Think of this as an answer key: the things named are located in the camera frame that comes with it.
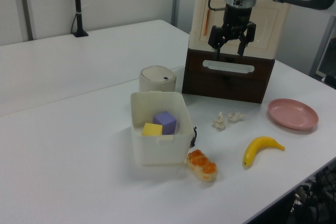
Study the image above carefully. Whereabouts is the tall crumpled white paper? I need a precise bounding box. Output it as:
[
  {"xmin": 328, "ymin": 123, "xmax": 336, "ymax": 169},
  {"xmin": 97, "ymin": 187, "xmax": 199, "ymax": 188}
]
[{"xmin": 212, "ymin": 111, "xmax": 227, "ymax": 132}]

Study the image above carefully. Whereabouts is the cream plastic cabinet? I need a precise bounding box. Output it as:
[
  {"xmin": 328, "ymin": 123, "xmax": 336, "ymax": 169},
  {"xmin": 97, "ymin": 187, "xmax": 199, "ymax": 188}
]
[{"xmin": 188, "ymin": 0, "xmax": 291, "ymax": 60}]

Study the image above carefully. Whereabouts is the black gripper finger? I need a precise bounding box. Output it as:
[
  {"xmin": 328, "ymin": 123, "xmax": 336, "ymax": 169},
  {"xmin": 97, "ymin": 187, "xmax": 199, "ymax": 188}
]
[
  {"xmin": 237, "ymin": 21, "xmax": 257, "ymax": 57},
  {"xmin": 208, "ymin": 25, "xmax": 229, "ymax": 60}
]

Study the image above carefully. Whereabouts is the toy braided bread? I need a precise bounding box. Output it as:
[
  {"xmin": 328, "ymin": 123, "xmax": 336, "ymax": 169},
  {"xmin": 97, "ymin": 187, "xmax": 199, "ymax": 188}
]
[{"xmin": 186, "ymin": 149, "xmax": 218, "ymax": 182}]

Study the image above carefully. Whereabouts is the yellow toy banana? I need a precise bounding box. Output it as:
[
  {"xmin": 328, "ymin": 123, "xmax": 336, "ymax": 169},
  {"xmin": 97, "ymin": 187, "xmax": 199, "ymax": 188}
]
[{"xmin": 243, "ymin": 136, "xmax": 286, "ymax": 168}]

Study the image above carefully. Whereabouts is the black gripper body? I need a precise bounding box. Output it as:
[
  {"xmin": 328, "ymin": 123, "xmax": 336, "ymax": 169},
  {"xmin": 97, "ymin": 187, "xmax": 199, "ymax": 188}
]
[{"xmin": 222, "ymin": 3, "xmax": 253, "ymax": 40}]

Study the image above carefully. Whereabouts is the cream small trash can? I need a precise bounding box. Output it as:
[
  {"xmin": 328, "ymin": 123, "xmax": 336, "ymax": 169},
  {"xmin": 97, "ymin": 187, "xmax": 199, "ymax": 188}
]
[{"xmin": 139, "ymin": 65, "xmax": 177, "ymax": 94}]

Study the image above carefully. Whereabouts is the panda figurine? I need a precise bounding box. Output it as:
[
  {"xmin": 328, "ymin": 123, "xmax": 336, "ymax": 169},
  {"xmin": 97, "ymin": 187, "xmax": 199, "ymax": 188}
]
[{"xmin": 190, "ymin": 126, "xmax": 199, "ymax": 148}]

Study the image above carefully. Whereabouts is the flat crumpled white paper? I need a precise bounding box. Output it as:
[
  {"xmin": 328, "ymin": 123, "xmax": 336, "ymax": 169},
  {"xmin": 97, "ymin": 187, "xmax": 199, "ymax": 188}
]
[{"xmin": 227, "ymin": 112, "xmax": 245, "ymax": 123}]

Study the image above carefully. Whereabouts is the yellow cube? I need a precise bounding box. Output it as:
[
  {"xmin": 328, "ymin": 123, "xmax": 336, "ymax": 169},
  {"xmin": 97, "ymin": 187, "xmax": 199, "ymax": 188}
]
[{"xmin": 141, "ymin": 122, "xmax": 163, "ymax": 137}]

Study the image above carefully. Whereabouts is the purple cube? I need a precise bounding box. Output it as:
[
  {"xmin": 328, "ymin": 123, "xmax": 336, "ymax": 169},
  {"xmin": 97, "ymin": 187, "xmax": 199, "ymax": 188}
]
[{"xmin": 153, "ymin": 111, "xmax": 177, "ymax": 135}]

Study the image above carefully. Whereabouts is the pink plate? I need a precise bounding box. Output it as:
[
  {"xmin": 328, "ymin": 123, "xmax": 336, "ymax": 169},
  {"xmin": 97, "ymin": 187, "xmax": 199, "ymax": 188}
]
[{"xmin": 267, "ymin": 98, "xmax": 319, "ymax": 130}]

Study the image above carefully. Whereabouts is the white plastic box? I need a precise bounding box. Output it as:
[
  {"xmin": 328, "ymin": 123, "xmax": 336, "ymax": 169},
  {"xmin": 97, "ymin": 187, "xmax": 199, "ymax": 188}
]
[{"xmin": 130, "ymin": 90, "xmax": 195, "ymax": 167}]

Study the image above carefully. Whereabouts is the black pole stand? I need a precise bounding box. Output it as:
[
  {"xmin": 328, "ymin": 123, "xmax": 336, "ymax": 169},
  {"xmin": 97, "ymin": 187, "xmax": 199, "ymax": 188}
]
[{"xmin": 71, "ymin": 0, "xmax": 89, "ymax": 38}]

